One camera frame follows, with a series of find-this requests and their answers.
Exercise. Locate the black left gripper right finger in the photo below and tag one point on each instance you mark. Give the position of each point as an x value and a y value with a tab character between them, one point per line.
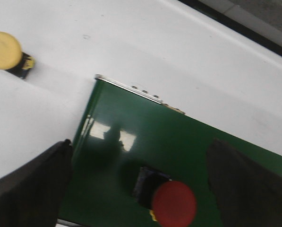
247	194

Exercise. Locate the red mushroom push button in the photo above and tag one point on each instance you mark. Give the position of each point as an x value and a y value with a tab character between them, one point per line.
171	203

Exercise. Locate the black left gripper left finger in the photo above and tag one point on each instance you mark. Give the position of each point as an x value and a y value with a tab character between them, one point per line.
31	195

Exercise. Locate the green conveyor belt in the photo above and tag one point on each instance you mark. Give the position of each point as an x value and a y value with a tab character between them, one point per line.
122	131

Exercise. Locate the aluminium conveyor frame rail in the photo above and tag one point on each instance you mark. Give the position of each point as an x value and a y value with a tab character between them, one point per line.
136	91

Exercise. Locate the black yellow push button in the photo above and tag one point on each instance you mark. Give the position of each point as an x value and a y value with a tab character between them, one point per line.
12	59

